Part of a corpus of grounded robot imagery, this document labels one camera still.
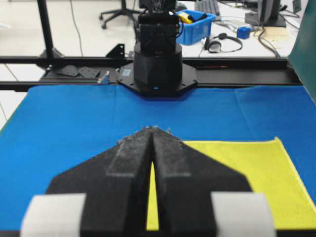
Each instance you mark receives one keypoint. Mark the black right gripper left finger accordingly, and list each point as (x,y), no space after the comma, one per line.
(116,184)

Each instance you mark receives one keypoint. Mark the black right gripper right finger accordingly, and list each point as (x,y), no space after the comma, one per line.
(185,179)

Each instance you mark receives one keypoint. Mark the yellow-green towel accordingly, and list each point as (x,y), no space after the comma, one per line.
(278,200)

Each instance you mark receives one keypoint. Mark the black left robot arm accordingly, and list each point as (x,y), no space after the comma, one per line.
(156,53)

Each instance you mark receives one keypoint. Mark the blue table mat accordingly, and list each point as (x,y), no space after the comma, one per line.
(57,127)

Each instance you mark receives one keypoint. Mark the black headphones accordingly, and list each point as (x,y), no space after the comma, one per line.
(222,43)

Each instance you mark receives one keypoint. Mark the blue plastic bin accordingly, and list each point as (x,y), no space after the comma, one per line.
(197,30)

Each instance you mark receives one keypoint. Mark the blue small box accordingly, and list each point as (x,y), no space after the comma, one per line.
(244,32)

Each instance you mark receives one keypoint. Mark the black office chair base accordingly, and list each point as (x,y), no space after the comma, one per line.
(107,16)

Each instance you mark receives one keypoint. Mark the dark green backdrop board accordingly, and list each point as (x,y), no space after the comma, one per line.
(303,54)

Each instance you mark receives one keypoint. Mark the black monitor stand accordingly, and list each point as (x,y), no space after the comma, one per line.
(267,14)

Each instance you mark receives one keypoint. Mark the black frame rail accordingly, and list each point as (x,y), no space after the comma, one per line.
(195,72)

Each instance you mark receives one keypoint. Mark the black vertical frame post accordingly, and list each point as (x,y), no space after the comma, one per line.
(50,53)

